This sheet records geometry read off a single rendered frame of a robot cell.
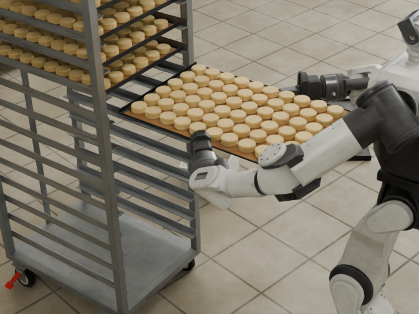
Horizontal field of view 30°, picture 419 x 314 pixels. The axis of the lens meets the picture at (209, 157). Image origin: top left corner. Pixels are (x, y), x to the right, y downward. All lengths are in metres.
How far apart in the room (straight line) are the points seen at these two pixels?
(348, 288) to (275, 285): 0.92
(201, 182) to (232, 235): 1.52
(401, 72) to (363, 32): 3.52
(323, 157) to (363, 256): 0.60
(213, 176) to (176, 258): 1.22
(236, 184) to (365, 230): 0.47
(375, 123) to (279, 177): 0.26
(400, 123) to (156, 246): 1.65
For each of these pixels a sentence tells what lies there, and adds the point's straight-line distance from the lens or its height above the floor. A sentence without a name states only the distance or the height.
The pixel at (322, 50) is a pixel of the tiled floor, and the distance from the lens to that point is 5.17.
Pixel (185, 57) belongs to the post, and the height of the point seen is 1.01.
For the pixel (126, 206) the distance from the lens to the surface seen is 3.33.
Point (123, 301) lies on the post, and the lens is 2.91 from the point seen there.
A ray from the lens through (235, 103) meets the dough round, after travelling 2.42.
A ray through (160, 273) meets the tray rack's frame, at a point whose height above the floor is 0.15.
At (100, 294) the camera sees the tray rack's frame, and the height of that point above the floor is 0.15.
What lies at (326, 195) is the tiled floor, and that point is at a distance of 3.77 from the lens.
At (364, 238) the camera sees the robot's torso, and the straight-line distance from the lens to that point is 2.28.
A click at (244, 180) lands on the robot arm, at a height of 1.11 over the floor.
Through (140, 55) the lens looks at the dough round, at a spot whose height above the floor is 1.05.
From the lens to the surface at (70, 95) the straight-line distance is 3.25.
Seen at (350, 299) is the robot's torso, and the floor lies 0.56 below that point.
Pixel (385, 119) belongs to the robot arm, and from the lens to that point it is 1.81.
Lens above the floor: 2.20
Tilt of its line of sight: 33 degrees down
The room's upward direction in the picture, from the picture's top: 2 degrees counter-clockwise
